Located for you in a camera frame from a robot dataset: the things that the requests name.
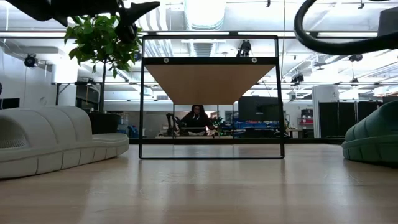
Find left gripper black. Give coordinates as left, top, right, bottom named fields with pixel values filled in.
left=93, top=0, right=161, bottom=44

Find light grey slide sandal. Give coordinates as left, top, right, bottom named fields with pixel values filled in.
left=0, top=105, right=130, bottom=180

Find green slide sandal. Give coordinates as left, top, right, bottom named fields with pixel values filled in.
left=341, top=100, right=398, bottom=165

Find potted green plant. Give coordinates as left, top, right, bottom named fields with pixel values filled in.
left=63, top=14, right=144, bottom=135

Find person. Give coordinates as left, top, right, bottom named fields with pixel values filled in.
left=180, top=105, right=216, bottom=137

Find black monitor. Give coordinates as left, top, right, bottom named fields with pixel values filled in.
left=238, top=96, right=280, bottom=122

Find blue storage bins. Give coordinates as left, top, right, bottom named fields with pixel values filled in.
left=233, top=121, right=280, bottom=130

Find white pillar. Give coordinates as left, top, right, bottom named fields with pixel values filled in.
left=312, top=85, right=340, bottom=138

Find black partition panels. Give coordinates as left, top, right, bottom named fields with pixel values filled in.
left=318, top=100, right=384, bottom=138

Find black frame wooden shelf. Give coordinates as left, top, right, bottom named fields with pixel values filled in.
left=138, top=34, right=285, bottom=160

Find black hanging camera rig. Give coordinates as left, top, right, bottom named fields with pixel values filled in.
left=236, top=39, right=252, bottom=58

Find black ceiling camera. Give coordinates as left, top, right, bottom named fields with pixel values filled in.
left=24, top=53, right=39, bottom=68

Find black cable loop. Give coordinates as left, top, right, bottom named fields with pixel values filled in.
left=294, top=0, right=398, bottom=56

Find black table edge rail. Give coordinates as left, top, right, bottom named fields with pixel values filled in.
left=129, top=138, right=346, bottom=145

